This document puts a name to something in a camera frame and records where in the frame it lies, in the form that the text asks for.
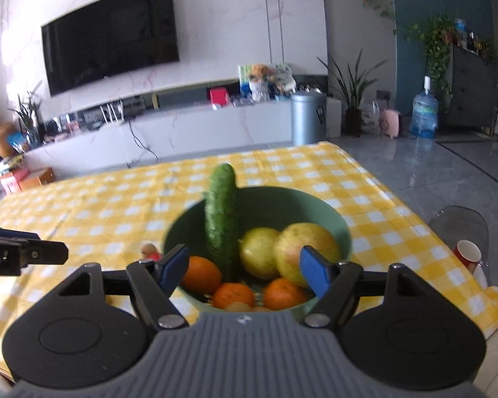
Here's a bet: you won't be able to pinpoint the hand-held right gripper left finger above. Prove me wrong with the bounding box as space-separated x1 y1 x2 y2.
58 244 191 331

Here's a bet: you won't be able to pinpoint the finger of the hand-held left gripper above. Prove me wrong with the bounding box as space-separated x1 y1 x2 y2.
0 223 41 241
19 240 69 275

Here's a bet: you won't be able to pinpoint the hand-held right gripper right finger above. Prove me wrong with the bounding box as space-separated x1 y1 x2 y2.
299 245 431 328

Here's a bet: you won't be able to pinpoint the orange tangerine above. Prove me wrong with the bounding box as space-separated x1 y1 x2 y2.
263 277 309 311
180 256 224 295
213 283 256 312

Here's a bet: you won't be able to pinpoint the yellow red apple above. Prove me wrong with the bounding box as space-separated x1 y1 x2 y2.
273 223 342 289

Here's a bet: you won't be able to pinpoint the yellow lemon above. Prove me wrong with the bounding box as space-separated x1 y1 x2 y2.
238 227 281 281

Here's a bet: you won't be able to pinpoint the green cucumber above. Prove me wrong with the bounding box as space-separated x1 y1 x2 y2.
204 163 240 283

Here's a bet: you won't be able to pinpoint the green patterned bowl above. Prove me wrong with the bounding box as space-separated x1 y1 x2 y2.
162 186 353 322

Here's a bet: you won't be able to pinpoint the small brown red ball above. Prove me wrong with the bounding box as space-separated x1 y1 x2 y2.
140 242 163 262

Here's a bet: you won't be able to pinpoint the orange cardboard boxes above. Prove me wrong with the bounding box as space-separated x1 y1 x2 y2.
0 168 30 195

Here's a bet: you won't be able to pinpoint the orange cardboard box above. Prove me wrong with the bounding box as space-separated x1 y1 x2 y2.
19 167 57 192

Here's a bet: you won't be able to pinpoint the yellow checkered tablecloth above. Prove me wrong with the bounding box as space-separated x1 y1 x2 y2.
0 141 498 383

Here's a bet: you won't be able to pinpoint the orange round vase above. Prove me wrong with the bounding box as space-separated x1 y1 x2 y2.
0 122 22 161

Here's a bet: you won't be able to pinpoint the green plant in vase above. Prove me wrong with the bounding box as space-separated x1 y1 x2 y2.
8 83 47 148

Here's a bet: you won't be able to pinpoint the white marble media cabinet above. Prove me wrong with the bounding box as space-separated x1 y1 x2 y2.
23 99 329 181

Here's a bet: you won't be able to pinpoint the red cup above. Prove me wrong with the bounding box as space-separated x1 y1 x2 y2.
452 239 482 275

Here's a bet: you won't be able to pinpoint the clear glass chair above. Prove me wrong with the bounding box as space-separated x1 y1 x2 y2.
427 205 491 285

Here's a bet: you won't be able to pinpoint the white router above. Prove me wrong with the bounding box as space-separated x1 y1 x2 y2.
100 99 124 127

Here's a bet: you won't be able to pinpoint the grey metal trash can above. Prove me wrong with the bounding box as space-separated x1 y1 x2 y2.
290 91 328 147

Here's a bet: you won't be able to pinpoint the white square box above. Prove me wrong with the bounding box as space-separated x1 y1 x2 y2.
326 99 343 139

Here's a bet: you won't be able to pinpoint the white plastic bag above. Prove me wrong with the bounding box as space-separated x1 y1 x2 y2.
362 100 381 134

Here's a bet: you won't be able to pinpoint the red box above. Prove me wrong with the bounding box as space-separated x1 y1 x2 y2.
209 87 230 108

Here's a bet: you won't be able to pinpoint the long-leaf potted plant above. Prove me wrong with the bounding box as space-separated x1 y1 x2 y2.
317 50 389 137

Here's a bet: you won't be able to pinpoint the blue water jug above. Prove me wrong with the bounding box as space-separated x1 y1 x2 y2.
410 77 440 140

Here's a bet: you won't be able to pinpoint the brown teddy bear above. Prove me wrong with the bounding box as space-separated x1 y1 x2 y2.
249 64 271 84

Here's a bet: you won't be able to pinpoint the grey drawer cabinet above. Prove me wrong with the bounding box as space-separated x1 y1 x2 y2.
444 43 498 130

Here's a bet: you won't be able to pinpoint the trailing green potted plant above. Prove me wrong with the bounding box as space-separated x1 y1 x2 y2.
398 14 458 101

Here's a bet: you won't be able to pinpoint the black cable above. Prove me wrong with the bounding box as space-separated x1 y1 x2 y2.
126 118 161 169

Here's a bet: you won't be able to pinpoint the black wall television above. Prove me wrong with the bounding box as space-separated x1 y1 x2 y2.
41 0 180 97

